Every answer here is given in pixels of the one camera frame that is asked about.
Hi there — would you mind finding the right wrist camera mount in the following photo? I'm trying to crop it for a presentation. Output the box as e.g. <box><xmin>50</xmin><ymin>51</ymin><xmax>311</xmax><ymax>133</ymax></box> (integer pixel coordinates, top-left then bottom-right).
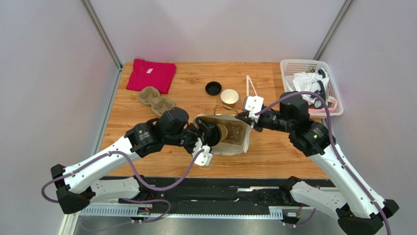
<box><xmin>243</xmin><ymin>96</ymin><xmax>264</xmax><ymax>122</ymax></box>

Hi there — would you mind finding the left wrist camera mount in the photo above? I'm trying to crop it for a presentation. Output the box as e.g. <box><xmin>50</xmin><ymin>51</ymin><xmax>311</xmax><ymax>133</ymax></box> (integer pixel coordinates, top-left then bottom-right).
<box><xmin>191</xmin><ymin>138</ymin><xmax>213</xmax><ymax>166</ymax></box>

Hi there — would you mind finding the black cup lid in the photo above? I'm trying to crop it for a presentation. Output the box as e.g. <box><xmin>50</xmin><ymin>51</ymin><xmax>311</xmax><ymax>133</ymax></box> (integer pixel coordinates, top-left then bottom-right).
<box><xmin>205</xmin><ymin>81</ymin><xmax>222</xmax><ymax>95</ymax></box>
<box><xmin>205</xmin><ymin>123</ymin><xmax>222</xmax><ymax>147</ymax></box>

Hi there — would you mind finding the pink strap item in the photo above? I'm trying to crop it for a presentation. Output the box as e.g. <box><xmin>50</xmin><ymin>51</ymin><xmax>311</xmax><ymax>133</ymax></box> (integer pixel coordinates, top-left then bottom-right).
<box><xmin>308</xmin><ymin>96</ymin><xmax>338</xmax><ymax>113</ymax></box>

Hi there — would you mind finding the folded red cloth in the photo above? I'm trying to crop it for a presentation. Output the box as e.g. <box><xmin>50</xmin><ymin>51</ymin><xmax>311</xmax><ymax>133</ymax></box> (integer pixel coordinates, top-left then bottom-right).
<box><xmin>126</xmin><ymin>59</ymin><xmax>177</xmax><ymax>94</ymax></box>

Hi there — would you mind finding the brown paper cup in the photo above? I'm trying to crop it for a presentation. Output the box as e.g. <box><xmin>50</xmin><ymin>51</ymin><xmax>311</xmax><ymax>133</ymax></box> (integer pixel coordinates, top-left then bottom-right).
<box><xmin>217</xmin><ymin>124</ymin><xmax>228</xmax><ymax>142</ymax></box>
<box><xmin>220</xmin><ymin>89</ymin><xmax>239</xmax><ymax>111</ymax></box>

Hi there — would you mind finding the white plastic basket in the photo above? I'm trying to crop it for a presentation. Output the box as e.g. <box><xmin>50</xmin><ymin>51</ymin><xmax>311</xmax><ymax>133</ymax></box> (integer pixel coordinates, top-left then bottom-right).
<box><xmin>280</xmin><ymin>59</ymin><xmax>344</xmax><ymax>116</ymax></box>

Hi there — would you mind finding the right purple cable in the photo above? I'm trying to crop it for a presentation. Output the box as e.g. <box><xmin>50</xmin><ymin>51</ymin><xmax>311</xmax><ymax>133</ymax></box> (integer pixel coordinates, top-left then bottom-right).
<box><xmin>255</xmin><ymin>91</ymin><xmax>392</xmax><ymax>235</ymax></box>

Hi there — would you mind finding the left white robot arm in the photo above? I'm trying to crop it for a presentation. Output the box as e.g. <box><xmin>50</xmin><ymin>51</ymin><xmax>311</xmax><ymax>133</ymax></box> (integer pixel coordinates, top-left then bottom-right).
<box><xmin>50</xmin><ymin>107</ymin><xmax>222</xmax><ymax>214</ymax></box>

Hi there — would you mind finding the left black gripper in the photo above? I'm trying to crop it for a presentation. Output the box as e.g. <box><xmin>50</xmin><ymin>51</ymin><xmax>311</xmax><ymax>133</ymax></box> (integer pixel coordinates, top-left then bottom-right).
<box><xmin>164</xmin><ymin>117</ymin><xmax>214</xmax><ymax>154</ymax></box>

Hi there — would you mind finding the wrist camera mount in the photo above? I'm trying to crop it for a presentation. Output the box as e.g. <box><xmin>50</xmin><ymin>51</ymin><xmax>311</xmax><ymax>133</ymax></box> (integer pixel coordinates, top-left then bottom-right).
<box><xmin>243</xmin><ymin>96</ymin><xmax>264</xmax><ymax>122</ymax></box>
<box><xmin>191</xmin><ymin>138</ymin><xmax>213</xmax><ymax>166</ymax></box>

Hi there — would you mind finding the pulp cup carrier tray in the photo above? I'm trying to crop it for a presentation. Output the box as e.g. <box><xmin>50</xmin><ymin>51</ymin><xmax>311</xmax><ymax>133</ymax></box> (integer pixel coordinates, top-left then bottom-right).
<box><xmin>223</xmin><ymin>120</ymin><xmax>246</xmax><ymax>145</ymax></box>
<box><xmin>138</xmin><ymin>86</ymin><xmax>175</xmax><ymax>117</ymax></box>

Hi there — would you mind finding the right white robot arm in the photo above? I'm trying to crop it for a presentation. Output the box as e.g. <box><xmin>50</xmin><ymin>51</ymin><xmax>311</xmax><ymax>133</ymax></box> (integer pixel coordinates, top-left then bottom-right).
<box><xmin>236</xmin><ymin>92</ymin><xmax>399</xmax><ymax>235</ymax></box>

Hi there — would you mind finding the brown paper bag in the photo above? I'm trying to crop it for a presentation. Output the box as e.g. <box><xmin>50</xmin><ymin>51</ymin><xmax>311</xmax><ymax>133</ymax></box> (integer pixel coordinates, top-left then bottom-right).
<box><xmin>192</xmin><ymin>105</ymin><xmax>252</xmax><ymax>156</ymax></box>

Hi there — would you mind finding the white crumpled garment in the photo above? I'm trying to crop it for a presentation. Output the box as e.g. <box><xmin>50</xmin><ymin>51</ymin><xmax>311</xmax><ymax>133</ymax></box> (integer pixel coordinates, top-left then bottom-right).
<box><xmin>284</xmin><ymin>68</ymin><xmax>330</xmax><ymax>103</ymax></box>

